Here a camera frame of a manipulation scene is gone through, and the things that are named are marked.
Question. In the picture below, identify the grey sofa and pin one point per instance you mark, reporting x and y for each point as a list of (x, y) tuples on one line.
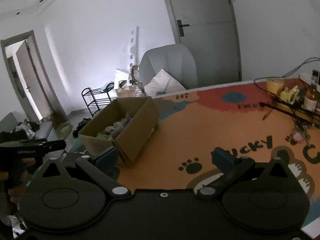
[(7, 122)]

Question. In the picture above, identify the person's left hand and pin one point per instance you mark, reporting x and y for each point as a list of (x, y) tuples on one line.
[(14, 195)]

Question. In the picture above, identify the black shoes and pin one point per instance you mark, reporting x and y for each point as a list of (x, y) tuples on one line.
[(81, 126)]

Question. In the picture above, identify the open grey door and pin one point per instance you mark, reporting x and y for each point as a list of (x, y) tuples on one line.
[(30, 80)]

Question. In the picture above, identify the brown glass bottle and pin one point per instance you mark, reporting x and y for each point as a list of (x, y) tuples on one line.
[(311, 100)]

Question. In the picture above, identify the black shoe rack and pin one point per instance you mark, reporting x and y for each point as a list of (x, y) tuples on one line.
[(100, 101)]

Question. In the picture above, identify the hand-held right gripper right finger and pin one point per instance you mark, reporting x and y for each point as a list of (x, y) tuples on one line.
[(222, 158)]

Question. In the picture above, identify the pile of clothes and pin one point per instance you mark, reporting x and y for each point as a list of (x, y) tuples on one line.
[(27, 127)]

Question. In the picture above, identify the green white snack packet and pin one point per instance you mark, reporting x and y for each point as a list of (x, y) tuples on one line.
[(103, 135)]

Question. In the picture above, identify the white perforated board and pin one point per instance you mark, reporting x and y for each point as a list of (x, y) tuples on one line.
[(132, 50)]

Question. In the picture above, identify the small pink object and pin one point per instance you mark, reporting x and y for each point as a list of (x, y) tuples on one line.
[(297, 136)]

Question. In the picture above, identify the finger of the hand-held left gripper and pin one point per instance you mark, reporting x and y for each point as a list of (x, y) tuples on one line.
[(55, 146), (22, 141)]

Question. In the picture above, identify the black folded tripod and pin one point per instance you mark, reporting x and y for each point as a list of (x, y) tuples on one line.
[(287, 105)]

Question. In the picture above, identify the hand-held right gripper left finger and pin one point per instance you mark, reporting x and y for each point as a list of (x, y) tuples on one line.
[(107, 157)]

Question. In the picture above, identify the white power strip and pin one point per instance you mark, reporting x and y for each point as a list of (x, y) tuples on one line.
[(305, 77)]

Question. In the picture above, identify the grey armchair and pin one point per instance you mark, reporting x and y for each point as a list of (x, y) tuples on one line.
[(170, 60)]

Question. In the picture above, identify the brown cardboard box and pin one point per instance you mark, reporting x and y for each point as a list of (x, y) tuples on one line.
[(140, 135)]

